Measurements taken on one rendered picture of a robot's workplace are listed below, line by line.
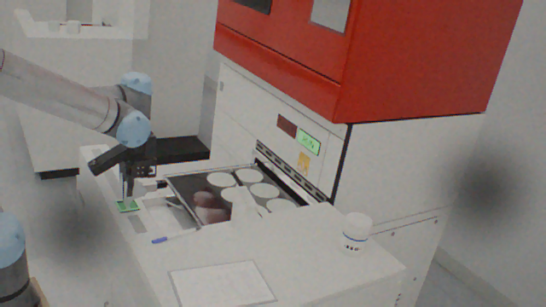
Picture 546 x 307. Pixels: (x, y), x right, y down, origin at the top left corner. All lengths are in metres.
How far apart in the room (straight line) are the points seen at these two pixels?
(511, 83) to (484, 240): 0.90
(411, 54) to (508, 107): 1.38
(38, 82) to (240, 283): 0.59
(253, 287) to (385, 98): 0.69
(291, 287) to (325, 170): 0.48
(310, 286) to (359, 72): 0.59
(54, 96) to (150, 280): 0.44
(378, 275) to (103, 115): 0.74
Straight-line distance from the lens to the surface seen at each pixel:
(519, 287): 2.92
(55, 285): 1.30
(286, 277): 1.13
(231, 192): 1.55
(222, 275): 1.10
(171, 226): 1.39
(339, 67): 1.31
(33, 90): 0.89
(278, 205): 1.52
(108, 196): 1.37
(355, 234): 1.21
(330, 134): 1.42
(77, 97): 0.93
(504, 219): 2.86
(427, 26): 1.47
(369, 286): 1.21
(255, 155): 1.78
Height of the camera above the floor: 1.67
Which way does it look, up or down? 25 degrees down
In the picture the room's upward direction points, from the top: 10 degrees clockwise
